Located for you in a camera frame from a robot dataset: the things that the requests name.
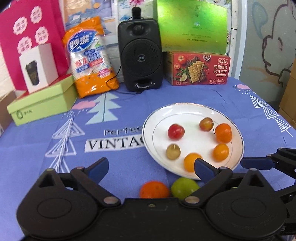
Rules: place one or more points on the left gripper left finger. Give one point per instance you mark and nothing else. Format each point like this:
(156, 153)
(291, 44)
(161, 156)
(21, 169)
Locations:
(88, 180)

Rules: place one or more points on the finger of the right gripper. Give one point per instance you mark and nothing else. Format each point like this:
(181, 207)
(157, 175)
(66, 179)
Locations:
(279, 172)
(283, 154)

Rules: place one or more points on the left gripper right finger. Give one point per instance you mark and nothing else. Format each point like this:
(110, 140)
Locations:
(215, 180)

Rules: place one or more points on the yellow orange kumquat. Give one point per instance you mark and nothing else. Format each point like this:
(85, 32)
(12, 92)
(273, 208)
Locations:
(189, 161)

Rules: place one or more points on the tan longan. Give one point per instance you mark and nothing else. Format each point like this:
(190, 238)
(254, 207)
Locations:
(173, 152)

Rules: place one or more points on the orange kumquat front right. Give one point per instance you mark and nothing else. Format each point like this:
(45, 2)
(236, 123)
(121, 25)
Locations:
(220, 152)

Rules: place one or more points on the green fruit left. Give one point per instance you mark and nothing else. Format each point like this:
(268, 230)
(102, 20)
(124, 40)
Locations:
(183, 187)

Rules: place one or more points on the large orange tangerine in plate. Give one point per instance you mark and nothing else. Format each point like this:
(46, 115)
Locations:
(223, 133)

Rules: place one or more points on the red green cherry tomato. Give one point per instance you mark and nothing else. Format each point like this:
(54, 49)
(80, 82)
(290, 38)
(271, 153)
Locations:
(206, 124)

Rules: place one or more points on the blue printed tablecloth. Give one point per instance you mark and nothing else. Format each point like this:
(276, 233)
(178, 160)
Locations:
(110, 126)

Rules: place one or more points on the orange tangerine on table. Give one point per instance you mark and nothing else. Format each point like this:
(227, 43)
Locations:
(154, 189)

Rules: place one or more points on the white round plate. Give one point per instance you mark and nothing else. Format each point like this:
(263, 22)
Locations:
(189, 115)

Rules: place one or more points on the light green shoe box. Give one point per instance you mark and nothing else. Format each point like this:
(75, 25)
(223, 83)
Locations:
(57, 98)

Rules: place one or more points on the brown cardboard box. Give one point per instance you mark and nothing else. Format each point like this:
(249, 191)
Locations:
(5, 117)

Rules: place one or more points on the red cracker box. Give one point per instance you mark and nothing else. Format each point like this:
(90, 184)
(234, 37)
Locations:
(189, 68)

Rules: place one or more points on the orange paper cup package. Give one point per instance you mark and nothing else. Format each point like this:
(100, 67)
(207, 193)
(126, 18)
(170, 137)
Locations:
(91, 68)

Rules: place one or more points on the white coffee cup box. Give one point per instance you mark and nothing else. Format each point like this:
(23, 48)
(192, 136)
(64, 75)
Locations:
(38, 67)

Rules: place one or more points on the black speaker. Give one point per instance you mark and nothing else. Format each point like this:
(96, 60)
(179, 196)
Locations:
(140, 52)

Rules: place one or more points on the green gift box upright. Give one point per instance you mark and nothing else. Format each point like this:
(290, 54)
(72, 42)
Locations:
(192, 26)

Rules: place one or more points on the pink paper bag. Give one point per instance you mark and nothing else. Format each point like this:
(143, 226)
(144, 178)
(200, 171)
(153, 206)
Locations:
(27, 24)

